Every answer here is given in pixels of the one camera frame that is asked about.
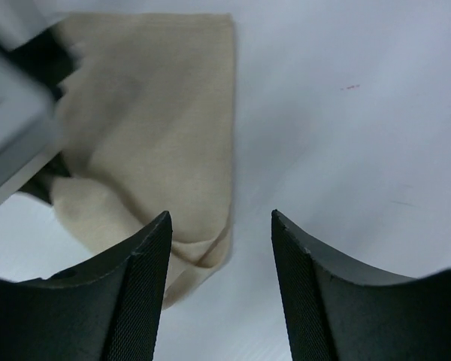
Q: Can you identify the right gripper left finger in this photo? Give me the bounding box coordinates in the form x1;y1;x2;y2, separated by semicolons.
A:
0;212;172;360

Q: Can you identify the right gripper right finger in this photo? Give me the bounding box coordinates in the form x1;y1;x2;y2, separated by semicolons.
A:
271;211;451;360

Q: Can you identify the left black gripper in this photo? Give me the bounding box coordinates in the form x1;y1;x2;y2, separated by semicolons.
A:
8;26;75;205

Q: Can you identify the beige cloth napkin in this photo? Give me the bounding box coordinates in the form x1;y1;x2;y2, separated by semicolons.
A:
51;13;235;308

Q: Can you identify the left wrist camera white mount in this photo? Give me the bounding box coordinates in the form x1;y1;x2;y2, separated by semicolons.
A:
0;41;63;205

